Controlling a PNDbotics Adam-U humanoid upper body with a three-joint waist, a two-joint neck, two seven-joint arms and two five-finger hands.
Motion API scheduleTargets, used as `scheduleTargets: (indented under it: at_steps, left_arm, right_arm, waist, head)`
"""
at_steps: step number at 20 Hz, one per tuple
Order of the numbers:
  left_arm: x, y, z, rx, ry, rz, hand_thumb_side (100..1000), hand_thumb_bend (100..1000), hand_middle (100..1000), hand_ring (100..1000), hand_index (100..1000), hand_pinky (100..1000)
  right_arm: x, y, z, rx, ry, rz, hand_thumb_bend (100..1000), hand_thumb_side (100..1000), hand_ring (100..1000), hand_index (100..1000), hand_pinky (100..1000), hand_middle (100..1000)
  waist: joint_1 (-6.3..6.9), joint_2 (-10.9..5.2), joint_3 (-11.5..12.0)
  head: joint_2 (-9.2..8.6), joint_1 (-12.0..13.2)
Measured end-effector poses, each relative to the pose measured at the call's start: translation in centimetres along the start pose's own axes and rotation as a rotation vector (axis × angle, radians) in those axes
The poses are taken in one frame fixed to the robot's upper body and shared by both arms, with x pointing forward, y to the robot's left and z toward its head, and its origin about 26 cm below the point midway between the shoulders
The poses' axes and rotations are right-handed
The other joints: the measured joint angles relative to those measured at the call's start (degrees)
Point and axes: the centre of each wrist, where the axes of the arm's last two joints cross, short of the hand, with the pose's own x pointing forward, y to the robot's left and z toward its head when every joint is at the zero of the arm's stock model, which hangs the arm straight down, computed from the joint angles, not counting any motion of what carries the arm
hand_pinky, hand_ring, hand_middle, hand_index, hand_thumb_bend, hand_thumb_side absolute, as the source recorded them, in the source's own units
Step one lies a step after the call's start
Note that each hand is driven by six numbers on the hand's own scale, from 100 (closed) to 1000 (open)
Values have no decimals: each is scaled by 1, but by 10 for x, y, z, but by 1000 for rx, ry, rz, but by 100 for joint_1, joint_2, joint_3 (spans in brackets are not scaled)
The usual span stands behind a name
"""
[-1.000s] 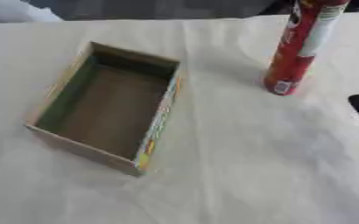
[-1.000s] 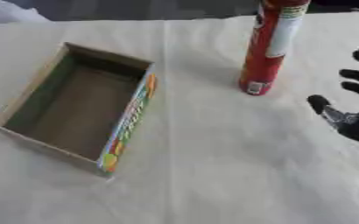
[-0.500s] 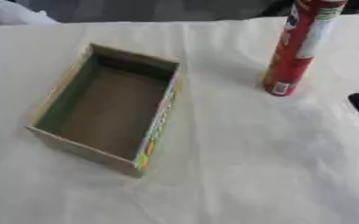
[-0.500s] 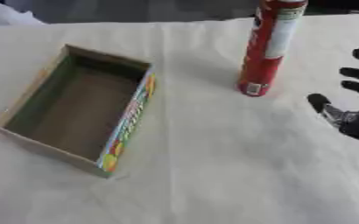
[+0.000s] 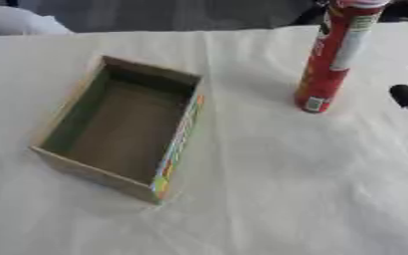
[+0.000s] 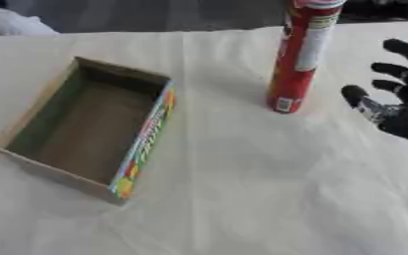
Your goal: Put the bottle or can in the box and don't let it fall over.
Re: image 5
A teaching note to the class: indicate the open tan cardboard box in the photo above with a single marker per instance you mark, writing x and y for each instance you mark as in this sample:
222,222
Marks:
126,129

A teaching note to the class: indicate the tall red cylindrical can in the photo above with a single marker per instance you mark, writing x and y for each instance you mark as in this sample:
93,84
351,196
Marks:
329,63

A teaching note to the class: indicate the person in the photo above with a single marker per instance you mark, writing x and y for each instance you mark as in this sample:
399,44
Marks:
16,21

